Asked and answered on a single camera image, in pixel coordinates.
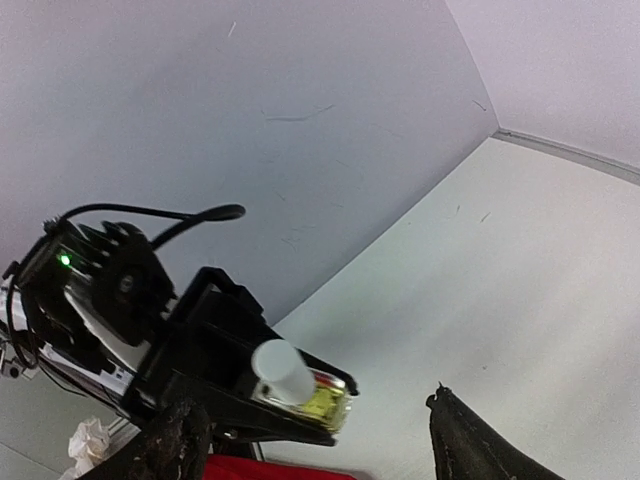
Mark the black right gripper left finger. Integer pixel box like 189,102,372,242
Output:
82,399,211,480

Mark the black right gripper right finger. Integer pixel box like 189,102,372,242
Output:
425,385,561,480

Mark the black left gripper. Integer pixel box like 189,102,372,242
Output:
122,267,336,447

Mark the white nail polish cap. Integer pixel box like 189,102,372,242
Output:
251,339,315,405

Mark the yellow nail polish bottle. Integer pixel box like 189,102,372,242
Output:
252,369,352,434

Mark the red sleeved forearm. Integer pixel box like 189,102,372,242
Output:
202,455,373,480

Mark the crumpled white tissue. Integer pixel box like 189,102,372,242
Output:
68,416,110,478

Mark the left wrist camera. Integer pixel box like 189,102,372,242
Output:
78,221,174,346

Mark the black left camera cable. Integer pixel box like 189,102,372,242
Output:
43,202,246,249

